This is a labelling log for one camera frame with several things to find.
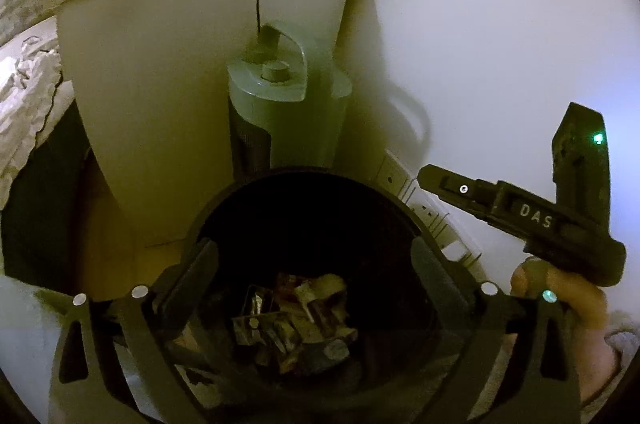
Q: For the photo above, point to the pile of discarded packaging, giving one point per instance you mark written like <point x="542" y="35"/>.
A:
<point x="295" y="324"/>

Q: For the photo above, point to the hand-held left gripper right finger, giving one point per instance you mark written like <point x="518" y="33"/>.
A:
<point x="432" y="269"/>

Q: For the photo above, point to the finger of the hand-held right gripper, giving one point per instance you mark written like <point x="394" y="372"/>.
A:
<point x="455" y="189"/>

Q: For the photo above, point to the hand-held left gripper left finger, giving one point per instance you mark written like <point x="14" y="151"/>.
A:
<point x="187" y="279"/>

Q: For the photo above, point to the dark bed frame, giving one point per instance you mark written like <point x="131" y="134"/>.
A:
<point x="45" y="214"/>

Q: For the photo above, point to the wrinkled patterned bedding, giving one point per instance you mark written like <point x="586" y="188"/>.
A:
<point x="22" y="104"/>

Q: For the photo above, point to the person's right forearm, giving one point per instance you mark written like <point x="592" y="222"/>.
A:
<point x="610" y="354"/>

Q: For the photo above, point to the black round trash bin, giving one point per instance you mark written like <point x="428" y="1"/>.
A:
<point x="225" y="224"/>

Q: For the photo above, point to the person's right hand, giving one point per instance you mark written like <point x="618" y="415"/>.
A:
<point x="575" y="299"/>

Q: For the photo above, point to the white bedside cabinet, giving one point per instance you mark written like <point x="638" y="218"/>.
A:
<point x="160" y="79"/>

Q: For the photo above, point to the white power strip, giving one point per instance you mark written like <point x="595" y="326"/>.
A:
<point x="435" y="214"/>

